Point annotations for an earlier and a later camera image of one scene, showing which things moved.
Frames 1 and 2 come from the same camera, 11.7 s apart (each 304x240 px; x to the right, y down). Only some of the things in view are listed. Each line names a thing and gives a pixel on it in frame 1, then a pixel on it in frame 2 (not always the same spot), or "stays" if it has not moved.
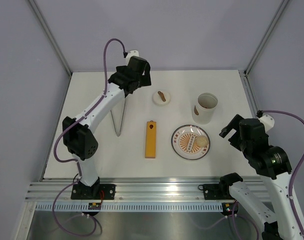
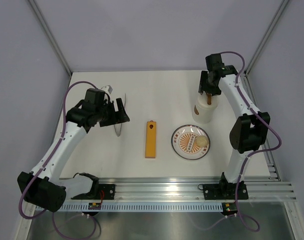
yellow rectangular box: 150,140 stays
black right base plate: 217,191 stays
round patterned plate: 184,142 stays
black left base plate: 81,191 stays
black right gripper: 235,124 to 203,87
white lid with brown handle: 162,98 to 207,101
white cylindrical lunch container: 203,109 stays
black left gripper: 144,79 to 120,117
